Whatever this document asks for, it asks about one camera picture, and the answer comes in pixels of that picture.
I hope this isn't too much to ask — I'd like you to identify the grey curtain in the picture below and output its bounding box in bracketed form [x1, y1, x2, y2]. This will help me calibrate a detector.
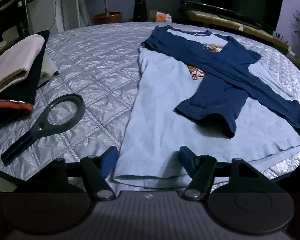
[61, 0, 91, 31]

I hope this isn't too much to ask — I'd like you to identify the black standing fan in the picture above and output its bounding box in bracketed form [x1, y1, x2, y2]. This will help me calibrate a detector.
[26, 0, 57, 33]

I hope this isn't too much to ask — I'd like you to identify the blue raglan graphic shirt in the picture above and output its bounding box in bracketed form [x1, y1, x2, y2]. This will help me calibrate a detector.
[113, 25, 300, 189]

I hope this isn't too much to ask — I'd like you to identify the black magnifying glass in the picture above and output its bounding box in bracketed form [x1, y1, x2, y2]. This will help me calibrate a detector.
[1, 94, 85, 166]

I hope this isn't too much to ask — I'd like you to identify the white cloth at bed edge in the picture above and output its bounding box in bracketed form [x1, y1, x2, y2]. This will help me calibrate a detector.
[0, 34, 45, 93]

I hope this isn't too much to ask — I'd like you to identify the potted tree in red pot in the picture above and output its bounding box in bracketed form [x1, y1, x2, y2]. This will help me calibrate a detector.
[91, 0, 123, 25]

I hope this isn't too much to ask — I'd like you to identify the orange tissue box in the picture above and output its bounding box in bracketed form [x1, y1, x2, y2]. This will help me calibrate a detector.
[155, 12, 172, 23]

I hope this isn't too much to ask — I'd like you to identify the wooden TV stand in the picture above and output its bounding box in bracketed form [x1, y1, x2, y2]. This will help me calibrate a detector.
[172, 10, 300, 70]

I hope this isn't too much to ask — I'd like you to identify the white wall socket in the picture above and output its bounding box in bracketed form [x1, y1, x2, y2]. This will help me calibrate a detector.
[149, 10, 157, 18]

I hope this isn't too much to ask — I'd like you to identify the black speaker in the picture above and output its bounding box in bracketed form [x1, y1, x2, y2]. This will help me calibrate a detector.
[132, 0, 148, 22]

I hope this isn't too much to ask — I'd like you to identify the dark wooden chair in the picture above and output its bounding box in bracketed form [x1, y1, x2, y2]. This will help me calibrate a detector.
[0, 0, 29, 53]

